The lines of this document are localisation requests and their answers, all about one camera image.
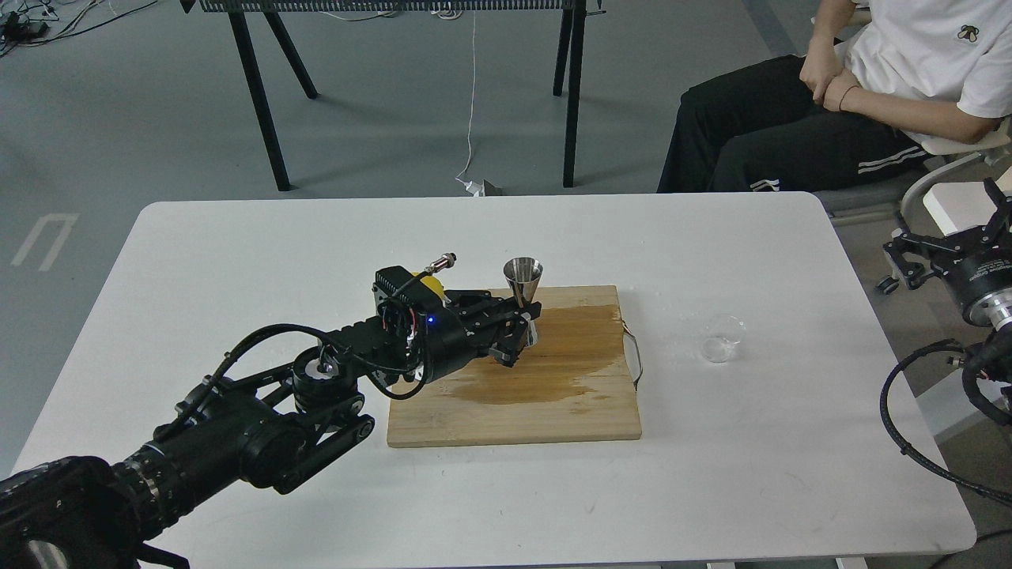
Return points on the grey office chair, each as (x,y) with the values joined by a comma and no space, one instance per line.
(943,159)

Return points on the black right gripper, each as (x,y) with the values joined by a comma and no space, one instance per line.
(977,271)

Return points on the seated person white shirt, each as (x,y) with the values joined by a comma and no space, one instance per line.
(847,113)

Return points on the steel double jigger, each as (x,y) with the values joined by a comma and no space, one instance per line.
(523,275)

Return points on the white side table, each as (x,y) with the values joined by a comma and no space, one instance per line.
(955,207)

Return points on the small clear glass cup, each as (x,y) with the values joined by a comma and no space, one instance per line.
(721,337)

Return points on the wooden cutting board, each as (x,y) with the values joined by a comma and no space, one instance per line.
(573,386)

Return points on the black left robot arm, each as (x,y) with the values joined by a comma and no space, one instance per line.
(282,405)

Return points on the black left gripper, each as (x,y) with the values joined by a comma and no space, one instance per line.
(433,338)

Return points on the black metal frame table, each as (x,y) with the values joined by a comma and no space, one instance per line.
(376,55)

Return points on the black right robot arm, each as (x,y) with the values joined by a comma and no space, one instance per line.
(978,388)

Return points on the yellow lemon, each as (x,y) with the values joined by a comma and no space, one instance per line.
(432,283)

